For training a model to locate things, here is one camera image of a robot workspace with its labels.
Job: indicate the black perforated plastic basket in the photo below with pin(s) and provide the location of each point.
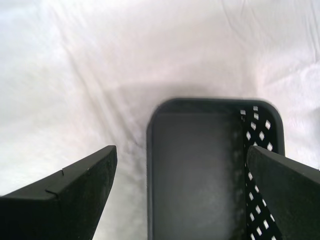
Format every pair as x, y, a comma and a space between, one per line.
195, 175

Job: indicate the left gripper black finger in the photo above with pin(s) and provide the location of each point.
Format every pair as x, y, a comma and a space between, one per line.
62, 207
290, 195

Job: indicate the white tablecloth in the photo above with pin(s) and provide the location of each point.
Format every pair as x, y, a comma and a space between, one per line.
75, 75

